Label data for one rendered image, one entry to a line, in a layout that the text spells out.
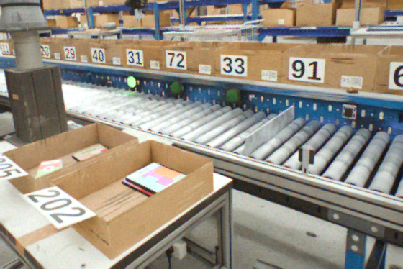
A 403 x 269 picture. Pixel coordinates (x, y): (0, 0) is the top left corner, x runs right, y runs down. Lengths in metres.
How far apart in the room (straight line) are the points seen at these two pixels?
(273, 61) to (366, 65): 0.40
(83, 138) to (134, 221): 0.64
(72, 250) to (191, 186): 0.34
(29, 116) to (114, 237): 0.82
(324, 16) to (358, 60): 4.49
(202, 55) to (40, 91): 0.93
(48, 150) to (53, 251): 0.52
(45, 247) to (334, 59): 1.34
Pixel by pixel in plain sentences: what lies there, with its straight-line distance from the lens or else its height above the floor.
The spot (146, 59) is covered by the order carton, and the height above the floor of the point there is 0.96.
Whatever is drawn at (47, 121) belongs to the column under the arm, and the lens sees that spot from 1.56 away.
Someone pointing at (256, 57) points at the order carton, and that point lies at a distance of 1.80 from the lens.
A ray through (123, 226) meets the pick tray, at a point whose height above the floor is 0.82.
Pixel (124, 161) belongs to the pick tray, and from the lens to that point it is 1.15.
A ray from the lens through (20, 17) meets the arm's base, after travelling 1.49.
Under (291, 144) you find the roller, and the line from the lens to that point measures 1.41.
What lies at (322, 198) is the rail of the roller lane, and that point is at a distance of 1.20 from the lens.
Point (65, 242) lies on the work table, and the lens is 0.95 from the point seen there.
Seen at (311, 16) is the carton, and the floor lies 0.95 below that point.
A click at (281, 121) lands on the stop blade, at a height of 0.77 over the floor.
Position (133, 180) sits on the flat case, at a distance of 1.08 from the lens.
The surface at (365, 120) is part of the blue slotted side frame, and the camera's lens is 1.67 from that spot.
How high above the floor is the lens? 1.30
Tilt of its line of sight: 15 degrees down
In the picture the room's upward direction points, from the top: 4 degrees counter-clockwise
